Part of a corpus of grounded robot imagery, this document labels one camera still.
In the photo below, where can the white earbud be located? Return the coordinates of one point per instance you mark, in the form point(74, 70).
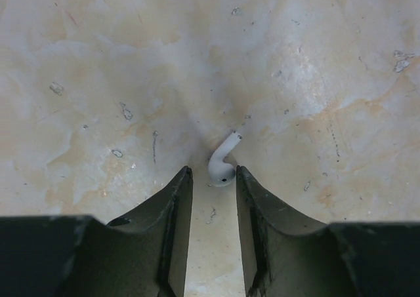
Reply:
point(221, 173)

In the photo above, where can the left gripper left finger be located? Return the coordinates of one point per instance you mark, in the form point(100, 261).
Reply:
point(140, 253)

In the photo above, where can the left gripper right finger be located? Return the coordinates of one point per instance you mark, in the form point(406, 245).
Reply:
point(287, 253)

